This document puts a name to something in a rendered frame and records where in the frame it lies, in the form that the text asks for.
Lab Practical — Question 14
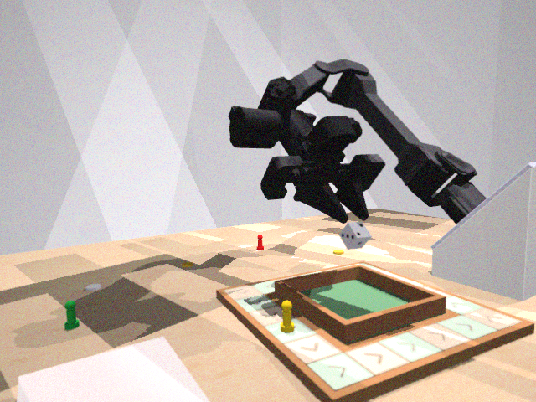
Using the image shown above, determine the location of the white flat disc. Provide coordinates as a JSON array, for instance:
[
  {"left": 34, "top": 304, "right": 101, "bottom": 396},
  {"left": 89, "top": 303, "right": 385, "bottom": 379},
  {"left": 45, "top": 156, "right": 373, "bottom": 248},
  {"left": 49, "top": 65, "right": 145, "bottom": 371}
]
[{"left": 85, "top": 284, "right": 101, "bottom": 291}]

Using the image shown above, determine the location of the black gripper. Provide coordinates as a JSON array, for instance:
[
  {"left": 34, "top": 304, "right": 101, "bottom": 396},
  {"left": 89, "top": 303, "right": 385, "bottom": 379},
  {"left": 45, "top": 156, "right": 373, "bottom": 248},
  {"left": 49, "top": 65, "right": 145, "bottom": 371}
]
[{"left": 260, "top": 128, "right": 385, "bottom": 224}]

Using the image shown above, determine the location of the yellow game pawn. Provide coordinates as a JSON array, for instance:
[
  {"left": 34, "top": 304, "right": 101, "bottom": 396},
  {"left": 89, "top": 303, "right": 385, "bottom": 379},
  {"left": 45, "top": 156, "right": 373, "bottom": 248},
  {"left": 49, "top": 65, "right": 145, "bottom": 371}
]
[{"left": 281, "top": 301, "right": 294, "bottom": 333}]

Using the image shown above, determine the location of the red game pawn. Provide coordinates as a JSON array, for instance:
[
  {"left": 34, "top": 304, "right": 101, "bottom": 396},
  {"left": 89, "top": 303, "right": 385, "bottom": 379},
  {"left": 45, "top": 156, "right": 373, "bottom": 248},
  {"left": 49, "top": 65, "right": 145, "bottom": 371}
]
[{"left": 257, "top": 234, "right": 264, "bottom": 250}]

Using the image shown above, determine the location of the green game pawn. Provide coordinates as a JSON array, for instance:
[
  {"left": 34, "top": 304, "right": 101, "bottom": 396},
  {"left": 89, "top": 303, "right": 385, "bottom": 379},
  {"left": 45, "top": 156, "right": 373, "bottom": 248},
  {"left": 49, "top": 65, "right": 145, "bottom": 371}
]
[{"left": 64, "top": 301, "right": 80, "bottom": 330}]

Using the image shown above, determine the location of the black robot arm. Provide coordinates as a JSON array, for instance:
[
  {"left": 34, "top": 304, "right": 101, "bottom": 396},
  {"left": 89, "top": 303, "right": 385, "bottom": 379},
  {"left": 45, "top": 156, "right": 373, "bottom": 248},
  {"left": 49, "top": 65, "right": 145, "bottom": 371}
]
[{"left": 229, "top": 59, "right": 486, "bottom": 224}]

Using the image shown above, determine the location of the grey die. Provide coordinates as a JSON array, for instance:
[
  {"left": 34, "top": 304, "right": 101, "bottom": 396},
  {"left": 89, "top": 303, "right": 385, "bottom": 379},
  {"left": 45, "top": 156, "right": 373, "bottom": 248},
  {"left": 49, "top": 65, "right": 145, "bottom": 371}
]
[{"left": 338, "top": 222, "right": 372, "bottom": 250}]

